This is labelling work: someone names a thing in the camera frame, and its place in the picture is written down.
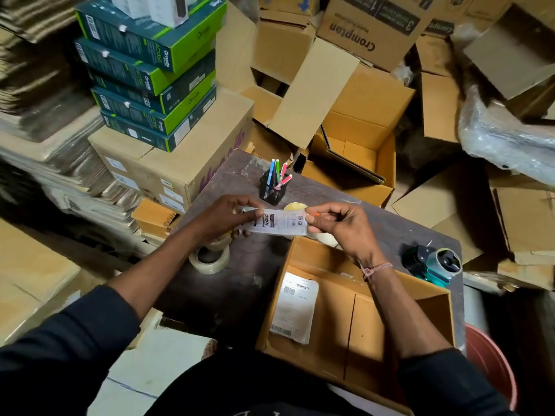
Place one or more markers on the person's right hand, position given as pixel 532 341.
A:
pixel 347 229

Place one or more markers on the person's left hand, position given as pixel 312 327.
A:
pixel 221 216

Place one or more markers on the white label roll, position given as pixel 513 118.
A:
pixel 327 240

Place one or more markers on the yellowish label roll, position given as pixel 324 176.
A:
pixel 295 206

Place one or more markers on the clear pen packet yellow label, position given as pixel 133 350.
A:
pixel 277 223

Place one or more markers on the light blue pen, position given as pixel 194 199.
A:
pixel 271 171

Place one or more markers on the red pen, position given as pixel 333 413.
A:
pixel 285 181

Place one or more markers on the green pen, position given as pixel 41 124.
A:
pixel 277 166

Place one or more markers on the white label sheet bundle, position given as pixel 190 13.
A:
pixel 295 307

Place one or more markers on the brown supply box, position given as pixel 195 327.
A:
pixel 338 324

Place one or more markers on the person's left forearm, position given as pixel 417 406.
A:
pixel 151 272

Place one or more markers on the person's right forearm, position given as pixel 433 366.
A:
pixel 403 311

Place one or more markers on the green teal product box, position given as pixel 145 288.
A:
pixel 138 114
pixel 186 93
pixel 143 38
pixel 143 136
pixel 121 67

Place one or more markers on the person's foot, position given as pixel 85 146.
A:
pixel 210 348

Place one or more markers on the flat brown cardboard piece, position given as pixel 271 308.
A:
pixel 440 103

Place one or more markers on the large flat cardboard panel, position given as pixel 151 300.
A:
pixel 34 272

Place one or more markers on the stack of flattened cardboard sheets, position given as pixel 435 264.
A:
pixel 43 125

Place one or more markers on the white product box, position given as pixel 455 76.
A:
pixel 130 5
pixel 167 10

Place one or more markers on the pale wrist thread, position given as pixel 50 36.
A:
pixel 377 268

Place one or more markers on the black mesh pen holder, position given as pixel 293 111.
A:
pixel 273 197

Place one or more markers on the large carton purple print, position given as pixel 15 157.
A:
pixel 182 160

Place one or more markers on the small orange carton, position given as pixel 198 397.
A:
pixel 151 216

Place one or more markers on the folded flat brown carton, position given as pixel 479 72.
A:
pixel 433 203

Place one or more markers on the teal tape dispenser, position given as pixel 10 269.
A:
pixel 433 264

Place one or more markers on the open orange carton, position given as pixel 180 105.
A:
pixel 368 95

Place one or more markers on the black printed shirt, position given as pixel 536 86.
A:
pixel 260 385

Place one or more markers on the tilted brown carton plastic patch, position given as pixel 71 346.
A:
pixel 529 216

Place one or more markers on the clear plastic wrapped bundle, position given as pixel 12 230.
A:
pixel 507 138

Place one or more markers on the small brown carton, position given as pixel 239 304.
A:
pixel 529 272

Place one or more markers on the red plastic bucket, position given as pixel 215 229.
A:
pixel 490 363

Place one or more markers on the printed brown carton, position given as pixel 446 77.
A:
pixel 373 30

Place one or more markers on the closed carton blue mark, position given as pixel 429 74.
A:
pixel 286 4

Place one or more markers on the open pale carton blue mark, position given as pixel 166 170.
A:
pixel 511 56

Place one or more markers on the small printed carton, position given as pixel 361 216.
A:
pixel 477 6

